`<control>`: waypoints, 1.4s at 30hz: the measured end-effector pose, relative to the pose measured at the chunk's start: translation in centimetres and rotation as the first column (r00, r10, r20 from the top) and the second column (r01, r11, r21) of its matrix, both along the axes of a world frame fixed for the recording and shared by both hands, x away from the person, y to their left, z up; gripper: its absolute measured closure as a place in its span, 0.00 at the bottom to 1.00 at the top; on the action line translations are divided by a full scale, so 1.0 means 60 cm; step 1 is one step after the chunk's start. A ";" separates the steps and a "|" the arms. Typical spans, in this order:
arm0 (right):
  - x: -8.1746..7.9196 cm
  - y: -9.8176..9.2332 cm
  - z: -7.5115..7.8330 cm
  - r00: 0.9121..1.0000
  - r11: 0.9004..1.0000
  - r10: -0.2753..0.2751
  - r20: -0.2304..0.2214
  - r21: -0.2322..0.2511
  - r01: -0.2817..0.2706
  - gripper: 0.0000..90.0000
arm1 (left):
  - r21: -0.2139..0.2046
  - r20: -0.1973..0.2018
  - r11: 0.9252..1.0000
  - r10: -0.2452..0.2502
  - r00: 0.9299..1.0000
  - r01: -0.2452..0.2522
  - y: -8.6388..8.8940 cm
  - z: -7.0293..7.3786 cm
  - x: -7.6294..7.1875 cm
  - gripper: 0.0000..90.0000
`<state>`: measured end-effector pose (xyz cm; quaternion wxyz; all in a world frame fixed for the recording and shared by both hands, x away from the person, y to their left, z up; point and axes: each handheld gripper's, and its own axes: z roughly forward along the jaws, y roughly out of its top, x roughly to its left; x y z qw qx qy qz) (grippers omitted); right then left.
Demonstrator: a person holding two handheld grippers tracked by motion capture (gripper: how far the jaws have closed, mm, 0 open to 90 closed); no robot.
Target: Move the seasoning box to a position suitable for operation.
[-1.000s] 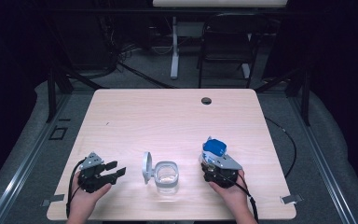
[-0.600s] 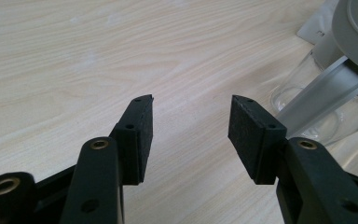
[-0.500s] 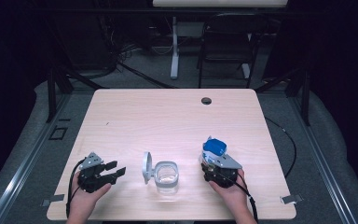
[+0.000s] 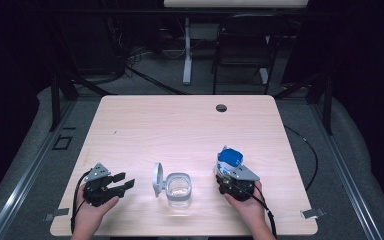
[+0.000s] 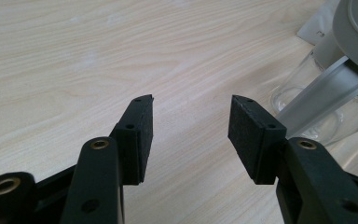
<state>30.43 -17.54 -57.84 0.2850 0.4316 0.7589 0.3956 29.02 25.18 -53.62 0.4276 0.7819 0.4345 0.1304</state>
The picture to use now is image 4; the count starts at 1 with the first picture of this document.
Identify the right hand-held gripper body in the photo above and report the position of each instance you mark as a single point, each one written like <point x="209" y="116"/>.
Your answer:
<point x="238" y="183"/>

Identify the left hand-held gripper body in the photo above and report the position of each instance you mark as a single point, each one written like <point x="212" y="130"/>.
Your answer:
<point x="96" y="191"/>

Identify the blue and white pouch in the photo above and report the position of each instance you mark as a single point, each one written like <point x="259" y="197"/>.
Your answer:
<point x="229" y="158"/>

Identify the clear jar with grey lid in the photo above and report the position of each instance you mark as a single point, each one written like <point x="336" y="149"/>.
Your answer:
<point x="176" y="190"/>

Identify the person's left hand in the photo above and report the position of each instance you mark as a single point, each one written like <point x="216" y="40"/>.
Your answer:
<point x="91" y="213"/>

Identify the person's right hand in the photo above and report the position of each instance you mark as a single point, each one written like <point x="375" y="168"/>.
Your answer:
<point x="246" y="208"/>

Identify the grey tape strip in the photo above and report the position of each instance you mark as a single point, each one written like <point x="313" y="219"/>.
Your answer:
<point x="56" y="214"/>
<point x="312" y="213"/>

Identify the black table grommet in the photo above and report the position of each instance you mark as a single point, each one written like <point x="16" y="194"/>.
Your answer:
<point x="221" y="108"/>

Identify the black metal stand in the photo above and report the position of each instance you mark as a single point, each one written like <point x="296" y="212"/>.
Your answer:
<point x="327" y="103"/>
<point x="55" y="100"/>

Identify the white desk leg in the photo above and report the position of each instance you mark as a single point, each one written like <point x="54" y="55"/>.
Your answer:
<point x="187" y="53"/>

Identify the black folding chair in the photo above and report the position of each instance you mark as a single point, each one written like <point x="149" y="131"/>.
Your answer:
<point x="246" y="50"/>

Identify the black floor socket frame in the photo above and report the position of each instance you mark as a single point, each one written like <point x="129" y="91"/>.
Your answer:
<point x="55" y="142"/>

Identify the aluminium floor rail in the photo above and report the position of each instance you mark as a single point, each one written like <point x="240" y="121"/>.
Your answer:
<point x="343" y="166"/>
<point x="30" y="173"/>

